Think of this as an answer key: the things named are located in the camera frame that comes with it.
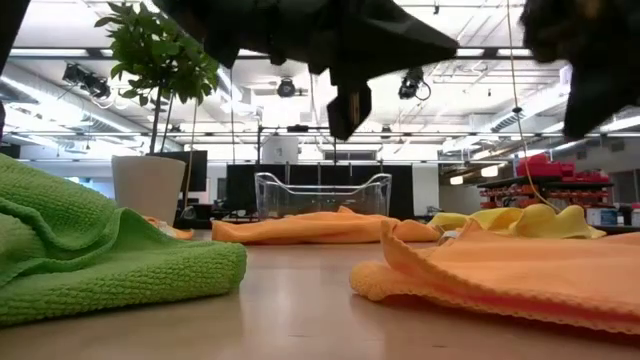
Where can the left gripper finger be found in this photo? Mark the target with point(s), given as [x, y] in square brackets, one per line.
[385, 60]
[390, 30]

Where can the clear plastic bin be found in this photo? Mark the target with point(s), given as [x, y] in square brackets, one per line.
[265, 195]

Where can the shelf with red bins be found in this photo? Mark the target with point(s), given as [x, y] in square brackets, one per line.
[540, 167]

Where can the black partition panels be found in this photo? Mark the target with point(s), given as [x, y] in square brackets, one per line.
[240, 190]

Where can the black metal table frame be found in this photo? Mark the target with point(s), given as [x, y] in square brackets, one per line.
[10, 25]

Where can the round black ceiling spotlight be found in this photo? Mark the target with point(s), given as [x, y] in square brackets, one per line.
[286, 88]

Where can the yellow microfiber towel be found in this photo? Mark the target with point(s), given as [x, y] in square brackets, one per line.
[545, 222]

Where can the black ceiling light cluster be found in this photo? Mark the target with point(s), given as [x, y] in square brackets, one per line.
[87, 80]

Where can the blue and white box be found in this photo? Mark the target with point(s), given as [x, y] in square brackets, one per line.
[602, 216]

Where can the green microfiber towel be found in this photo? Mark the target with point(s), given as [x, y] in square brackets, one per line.
[100, 260]

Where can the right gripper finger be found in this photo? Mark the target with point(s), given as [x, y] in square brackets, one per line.
[595, 95]

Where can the green plant in white pot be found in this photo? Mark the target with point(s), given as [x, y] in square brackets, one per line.
[147, 190]

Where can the black monitor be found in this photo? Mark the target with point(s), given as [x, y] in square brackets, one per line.
[197, 170]

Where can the white box unit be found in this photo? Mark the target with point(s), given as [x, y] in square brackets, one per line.
[280, 150]

